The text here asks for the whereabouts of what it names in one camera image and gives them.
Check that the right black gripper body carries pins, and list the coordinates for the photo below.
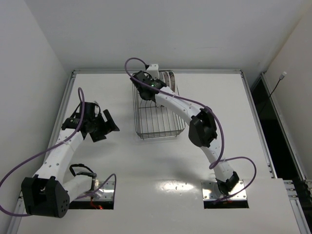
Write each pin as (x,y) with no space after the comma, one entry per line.
(145,95)

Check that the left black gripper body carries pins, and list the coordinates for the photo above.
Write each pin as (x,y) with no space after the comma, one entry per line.
(103,127)

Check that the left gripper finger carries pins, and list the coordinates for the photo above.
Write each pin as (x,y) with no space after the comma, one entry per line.
(98,136)
(110,125)

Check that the green red rimmed plate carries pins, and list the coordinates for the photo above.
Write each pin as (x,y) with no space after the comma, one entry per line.
(172,81)
(166,78)

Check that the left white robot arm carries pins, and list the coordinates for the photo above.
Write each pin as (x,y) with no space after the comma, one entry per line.
(46,193)

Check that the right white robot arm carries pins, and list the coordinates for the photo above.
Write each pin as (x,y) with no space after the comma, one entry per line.
(205,130)

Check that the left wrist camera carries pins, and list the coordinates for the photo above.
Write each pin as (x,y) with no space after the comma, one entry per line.
(91,111)

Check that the metal wire dish rack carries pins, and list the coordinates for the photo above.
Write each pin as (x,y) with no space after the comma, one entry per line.
(153,120)

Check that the aluminium table frame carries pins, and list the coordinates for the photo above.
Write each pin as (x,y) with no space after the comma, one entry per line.
(159,179)

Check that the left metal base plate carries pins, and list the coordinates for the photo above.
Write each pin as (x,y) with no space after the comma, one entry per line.
(105,193)

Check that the metal base plate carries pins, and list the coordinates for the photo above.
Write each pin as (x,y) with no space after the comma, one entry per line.
(211,191)
(105,193)

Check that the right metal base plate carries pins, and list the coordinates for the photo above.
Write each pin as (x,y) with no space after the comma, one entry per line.
(211,191)

